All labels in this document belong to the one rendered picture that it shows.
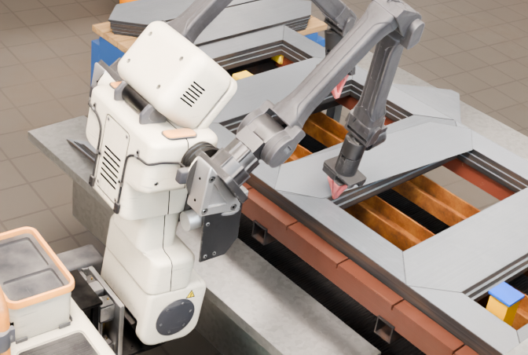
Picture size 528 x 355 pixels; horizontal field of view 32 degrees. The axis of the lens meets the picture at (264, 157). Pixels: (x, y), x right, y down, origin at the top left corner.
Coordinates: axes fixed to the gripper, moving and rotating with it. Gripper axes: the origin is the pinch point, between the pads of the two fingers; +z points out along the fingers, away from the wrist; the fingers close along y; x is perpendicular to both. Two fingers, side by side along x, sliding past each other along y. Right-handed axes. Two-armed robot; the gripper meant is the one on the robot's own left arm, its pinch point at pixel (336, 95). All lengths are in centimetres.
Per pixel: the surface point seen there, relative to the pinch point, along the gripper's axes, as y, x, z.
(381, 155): -18.3, 1.8, 13.6
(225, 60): 51, -1, -1
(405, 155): -21.7, -4.8, 14.6
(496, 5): 170, -329, 72
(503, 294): -76, 26, 23
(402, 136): -14.3, -12.3, 13.2
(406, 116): -5.1, -25.3, 13.3
